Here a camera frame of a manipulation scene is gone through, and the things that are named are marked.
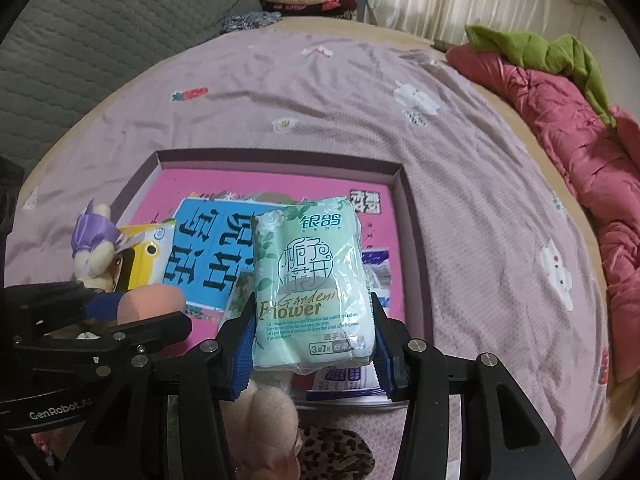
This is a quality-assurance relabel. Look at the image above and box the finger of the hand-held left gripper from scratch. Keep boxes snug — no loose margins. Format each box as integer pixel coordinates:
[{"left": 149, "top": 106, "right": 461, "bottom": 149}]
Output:
[
  {"left": 10, "top": 310, "right": 193, "bottom": 361},
  {"left": 0, "top": 280, "right": 126, "bottom": 323}
]

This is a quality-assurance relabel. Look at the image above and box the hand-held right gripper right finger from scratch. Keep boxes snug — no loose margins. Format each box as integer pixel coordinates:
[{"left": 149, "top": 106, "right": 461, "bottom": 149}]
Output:
[{"left": 367, "top": 292, "right": 576, "bottom": 480}]

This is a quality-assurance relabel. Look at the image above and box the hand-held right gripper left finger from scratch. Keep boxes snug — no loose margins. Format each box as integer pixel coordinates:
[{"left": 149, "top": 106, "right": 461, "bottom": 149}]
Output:
[{"left": 60, "top": 292, "right": 258, "bottom": 480}]

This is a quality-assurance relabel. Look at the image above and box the peach makeup sponge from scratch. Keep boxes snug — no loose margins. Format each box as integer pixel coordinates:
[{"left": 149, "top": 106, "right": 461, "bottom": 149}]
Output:
[{"left": 117, "top": 282, "right": 187, "bottom": 323}]

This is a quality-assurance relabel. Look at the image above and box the purple dress plush bear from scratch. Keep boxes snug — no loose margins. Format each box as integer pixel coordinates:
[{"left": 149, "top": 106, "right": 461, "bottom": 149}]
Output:
[{"left": 71, "top": 200, "right": 123, "bottom": 291}]

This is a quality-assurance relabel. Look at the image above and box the green tissue packet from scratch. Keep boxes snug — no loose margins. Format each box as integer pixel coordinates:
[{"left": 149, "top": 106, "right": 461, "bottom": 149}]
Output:
[{"left": 250, "top": 197, "right": 378, "bottom": 373}]

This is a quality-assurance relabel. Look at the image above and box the shallow purple box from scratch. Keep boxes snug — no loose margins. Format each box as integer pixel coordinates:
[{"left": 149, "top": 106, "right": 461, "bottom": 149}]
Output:
[{"left": 107, "top": 149, "right": 433, "bottom": 413}]

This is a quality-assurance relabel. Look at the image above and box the white purple tissue packet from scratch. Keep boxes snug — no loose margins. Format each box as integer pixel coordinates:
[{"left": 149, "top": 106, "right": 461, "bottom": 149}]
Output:
[{"left": 307, "top": 247, "right": 393, "bottom": 401}]

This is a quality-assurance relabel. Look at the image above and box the yellow white snack packet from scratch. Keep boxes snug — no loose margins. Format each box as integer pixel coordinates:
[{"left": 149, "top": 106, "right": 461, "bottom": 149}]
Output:
[{"left": 112, "top": 220, "right": 176, "bottom": 293}]

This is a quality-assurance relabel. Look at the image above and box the pink dress plush bear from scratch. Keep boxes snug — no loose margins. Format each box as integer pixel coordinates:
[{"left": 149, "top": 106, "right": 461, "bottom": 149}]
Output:
[{"left": 220, "top": 377, "right": 301, "bottom": 480}]

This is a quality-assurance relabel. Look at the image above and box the leopard print pouch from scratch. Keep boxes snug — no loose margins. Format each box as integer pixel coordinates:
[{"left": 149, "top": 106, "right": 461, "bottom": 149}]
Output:
[{"left": 297, "top": 427, "right": 376, "bottom": 480}]

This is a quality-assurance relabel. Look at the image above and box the pink book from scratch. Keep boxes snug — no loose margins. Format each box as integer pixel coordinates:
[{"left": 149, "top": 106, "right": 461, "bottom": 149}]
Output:
[{"left": 117, "top": 167, "right": 401, "bottom": 361}]

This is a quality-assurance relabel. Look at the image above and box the pink printed bedsheet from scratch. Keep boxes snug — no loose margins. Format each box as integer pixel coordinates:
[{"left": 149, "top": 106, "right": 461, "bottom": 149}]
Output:
[{"left": 0, "top": 27, "right": 613, "bottom": 480}]

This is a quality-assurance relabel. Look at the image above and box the grey quilted headboard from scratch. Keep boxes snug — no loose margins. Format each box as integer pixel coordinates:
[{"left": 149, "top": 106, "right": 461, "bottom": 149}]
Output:
[{"left": 0, "top": 0, "right": 263, "bottom": 171}]

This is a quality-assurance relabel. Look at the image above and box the pink quilt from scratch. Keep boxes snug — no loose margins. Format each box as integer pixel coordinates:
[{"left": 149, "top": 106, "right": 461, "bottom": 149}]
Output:
[{"left": 445, "top": 45, "right": 640, "bottom": 391}]

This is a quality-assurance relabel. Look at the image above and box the blue knitted cloth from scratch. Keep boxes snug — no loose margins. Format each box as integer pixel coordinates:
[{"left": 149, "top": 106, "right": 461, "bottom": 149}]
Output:
[{"left": 221, "top": 11, "right": 281, "bottom": 36}]

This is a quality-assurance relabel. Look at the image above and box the dark patterned garment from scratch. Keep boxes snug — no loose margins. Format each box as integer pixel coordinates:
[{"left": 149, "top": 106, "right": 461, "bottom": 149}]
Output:
[{"left": 262, "top": 0, "right": 361, "bottom": 21}]

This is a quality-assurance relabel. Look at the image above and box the green blanket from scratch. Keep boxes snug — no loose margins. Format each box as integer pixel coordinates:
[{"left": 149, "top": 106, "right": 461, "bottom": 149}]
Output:
[{"left": 465, "top": 24, "right": 618, "bottom": 128}]

